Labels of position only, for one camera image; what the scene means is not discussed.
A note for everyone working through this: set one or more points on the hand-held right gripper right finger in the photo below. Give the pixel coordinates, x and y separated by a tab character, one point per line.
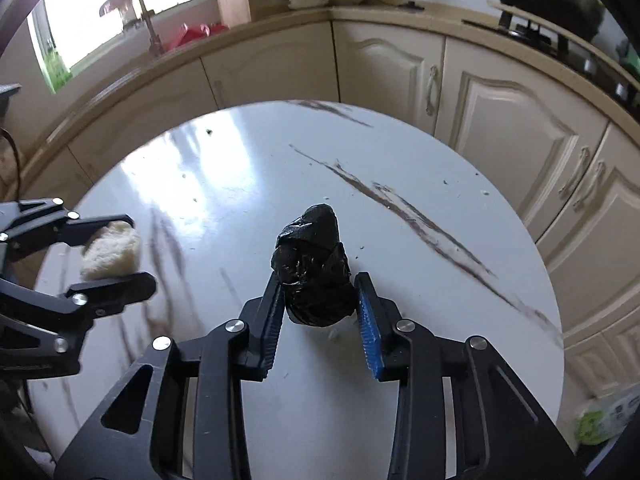
367	330

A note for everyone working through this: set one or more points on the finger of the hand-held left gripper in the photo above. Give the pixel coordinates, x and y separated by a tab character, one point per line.
75	227
115	292

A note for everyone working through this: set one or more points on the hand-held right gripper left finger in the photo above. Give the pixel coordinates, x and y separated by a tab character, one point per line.
272	330

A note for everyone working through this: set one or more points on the white bun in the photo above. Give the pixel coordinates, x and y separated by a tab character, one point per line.
112	252

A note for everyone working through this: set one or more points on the black plastic bag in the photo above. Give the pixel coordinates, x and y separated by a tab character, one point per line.
312	270

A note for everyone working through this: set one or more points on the round marble table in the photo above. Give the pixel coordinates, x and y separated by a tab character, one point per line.
225	170

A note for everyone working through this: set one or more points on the brass kitchen faucet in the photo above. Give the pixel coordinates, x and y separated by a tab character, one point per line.
150	35

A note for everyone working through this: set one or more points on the kitchen window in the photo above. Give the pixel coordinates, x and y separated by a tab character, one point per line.
85	20

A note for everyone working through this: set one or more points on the red plastic basket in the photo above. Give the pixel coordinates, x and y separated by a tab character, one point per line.
192	35

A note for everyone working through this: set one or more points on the cream lower kitchen cabinets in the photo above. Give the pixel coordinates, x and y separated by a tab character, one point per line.
500	125

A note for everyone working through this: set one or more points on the white green rice bag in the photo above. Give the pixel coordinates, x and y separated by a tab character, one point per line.
595	420

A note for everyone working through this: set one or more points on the black plug adapter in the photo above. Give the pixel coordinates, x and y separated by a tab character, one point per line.
412	6

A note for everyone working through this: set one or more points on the black gas stove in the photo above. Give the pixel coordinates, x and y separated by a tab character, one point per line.
575	55

